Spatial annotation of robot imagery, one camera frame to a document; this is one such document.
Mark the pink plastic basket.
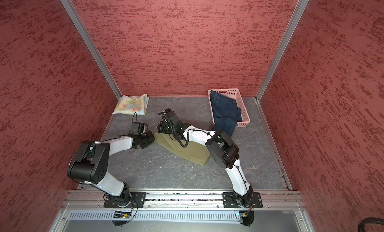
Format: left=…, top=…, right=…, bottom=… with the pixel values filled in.
left=208, top=88, right=251, bottom=128

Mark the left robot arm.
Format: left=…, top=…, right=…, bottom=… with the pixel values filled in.
left=67, top=132, right=155, bottom=208

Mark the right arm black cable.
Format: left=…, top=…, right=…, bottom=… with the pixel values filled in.
left=158, top=111, right=217, bottom=149

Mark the right circuit board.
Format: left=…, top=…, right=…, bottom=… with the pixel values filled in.
left=239, top=211, right=255, bottom=220

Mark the black cable bottom corner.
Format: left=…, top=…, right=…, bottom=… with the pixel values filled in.
left=357, top=216, right=384, bottom=232

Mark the left circuit board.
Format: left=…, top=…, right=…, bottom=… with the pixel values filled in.
left=113, top=211, right=132, bottom=220

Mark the left corner aluminium post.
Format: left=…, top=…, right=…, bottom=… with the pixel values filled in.
left=60, top=0, right=122, bottom=99

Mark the right corner aluminium post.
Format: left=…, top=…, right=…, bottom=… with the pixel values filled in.
left=256, top=0, right=310, bottom=103

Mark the aluminium front rail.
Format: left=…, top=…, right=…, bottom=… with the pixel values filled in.
left=61, top=188, right=307, bottom=211

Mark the circuit board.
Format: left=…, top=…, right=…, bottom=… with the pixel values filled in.
left=113, top=211, right=132, bottom=220
left=239, top=211, right=255, bottom=220

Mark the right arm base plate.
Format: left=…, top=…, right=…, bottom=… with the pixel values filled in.
left=222, top=192, right=263, bottom=209

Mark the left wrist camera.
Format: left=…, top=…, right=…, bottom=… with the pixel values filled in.
left=129, top=122, right=148, bottom=137

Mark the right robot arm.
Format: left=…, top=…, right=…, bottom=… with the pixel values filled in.
left=157, top=108, right=254, bottom=208

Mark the floral pastel skirt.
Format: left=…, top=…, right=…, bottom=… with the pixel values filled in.
left=113, top=94, right=150, bottom=115

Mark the corner aluminium post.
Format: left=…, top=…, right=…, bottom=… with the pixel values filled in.
left=256, top=0, right=310, bottom=103
left=60, top=0, right=122, bottom=99

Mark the olive green skirt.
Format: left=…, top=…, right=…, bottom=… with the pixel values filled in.
left=154, top=133, right=211, bottom=166

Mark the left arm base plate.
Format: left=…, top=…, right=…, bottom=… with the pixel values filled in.
left=103, top=192, right=147, bottom=209

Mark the blue denim skirt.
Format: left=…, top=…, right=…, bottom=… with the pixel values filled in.
left=210, top=91, right=243, bottom=137

